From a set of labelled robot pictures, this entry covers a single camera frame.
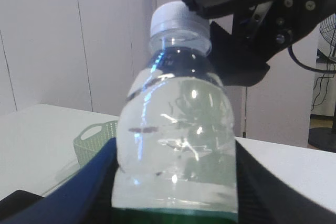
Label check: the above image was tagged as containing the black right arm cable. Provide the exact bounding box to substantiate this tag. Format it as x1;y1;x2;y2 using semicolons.
287;44;336;75

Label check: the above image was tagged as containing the black standing floor fan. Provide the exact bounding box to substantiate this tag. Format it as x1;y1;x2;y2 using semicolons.
308;14;335;152

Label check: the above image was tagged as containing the clear plastic water bottle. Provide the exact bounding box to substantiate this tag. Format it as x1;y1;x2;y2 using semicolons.
111;1;238;223

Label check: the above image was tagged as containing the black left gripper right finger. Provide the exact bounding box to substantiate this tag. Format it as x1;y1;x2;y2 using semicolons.
235;142;335;223

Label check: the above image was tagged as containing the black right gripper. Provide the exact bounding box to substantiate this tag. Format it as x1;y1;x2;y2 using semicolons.
182;0;335;87

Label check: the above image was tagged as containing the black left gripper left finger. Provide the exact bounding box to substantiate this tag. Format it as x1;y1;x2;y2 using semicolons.
1;138;118;223

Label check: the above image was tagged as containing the green plastic woven basket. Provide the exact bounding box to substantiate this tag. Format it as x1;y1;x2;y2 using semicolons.
73;120;118;168

